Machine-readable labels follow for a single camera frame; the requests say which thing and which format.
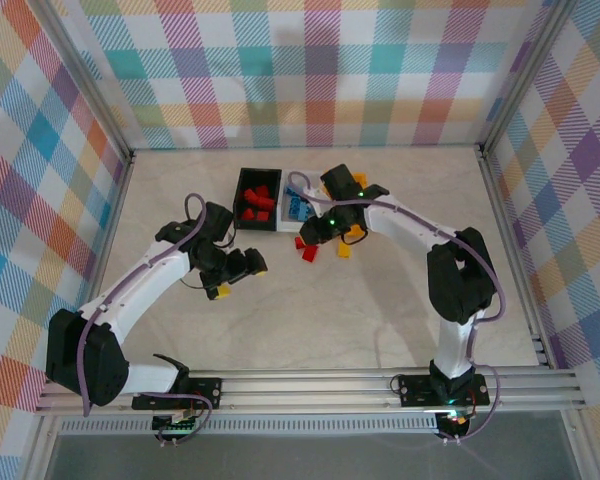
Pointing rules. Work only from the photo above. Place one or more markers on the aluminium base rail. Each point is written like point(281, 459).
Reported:
point(305, 390)

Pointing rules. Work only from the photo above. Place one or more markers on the small circuit board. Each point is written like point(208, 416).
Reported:
point(175, 425)
point(455, 417)

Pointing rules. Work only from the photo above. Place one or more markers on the aluminium frame floor rail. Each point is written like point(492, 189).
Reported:
point(108, 225)
point(500, 200)

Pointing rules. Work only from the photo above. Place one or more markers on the black plastic bin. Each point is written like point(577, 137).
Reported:
point(260, 175)

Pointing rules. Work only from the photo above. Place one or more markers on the blue lego brick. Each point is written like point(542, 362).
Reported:
point(292, 206)
point(292, 191)
point(305, 213)

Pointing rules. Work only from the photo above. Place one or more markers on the yellow lego brick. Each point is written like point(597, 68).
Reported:
point(345, 250)

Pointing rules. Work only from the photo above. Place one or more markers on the aluminium frame post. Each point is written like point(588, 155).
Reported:
point(86, 75)
point(526, 75)

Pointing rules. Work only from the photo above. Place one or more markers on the white plastic bin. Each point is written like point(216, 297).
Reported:
point(282, 220)

